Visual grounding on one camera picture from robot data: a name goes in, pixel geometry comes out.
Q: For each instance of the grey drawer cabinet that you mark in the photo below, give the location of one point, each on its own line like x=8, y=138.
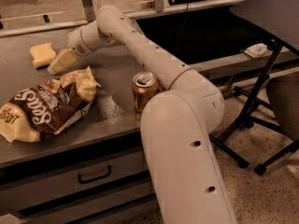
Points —
x=39, y=181

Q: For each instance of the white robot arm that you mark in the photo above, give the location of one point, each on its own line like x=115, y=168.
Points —
x=175, y=124

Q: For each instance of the white packet on ledge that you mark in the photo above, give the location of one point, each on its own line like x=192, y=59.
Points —
x=256, y=51

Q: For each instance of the black drawer handle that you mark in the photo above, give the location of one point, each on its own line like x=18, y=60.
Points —
x=93, y=177

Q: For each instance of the metal railing frame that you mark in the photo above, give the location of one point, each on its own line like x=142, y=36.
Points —
x=25, y=16

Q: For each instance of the brown yellow chip bag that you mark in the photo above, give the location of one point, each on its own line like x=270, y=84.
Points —
x=38, y=113

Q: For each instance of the gold soda can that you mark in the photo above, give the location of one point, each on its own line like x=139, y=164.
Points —
x=145, y=85

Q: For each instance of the yellow sponge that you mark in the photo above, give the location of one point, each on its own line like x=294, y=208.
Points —
x=42, y=54

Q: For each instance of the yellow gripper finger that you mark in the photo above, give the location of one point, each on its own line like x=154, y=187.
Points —
x=64, y=58

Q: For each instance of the black folding stand table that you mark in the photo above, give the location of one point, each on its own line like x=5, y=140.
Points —
x=279, y=19

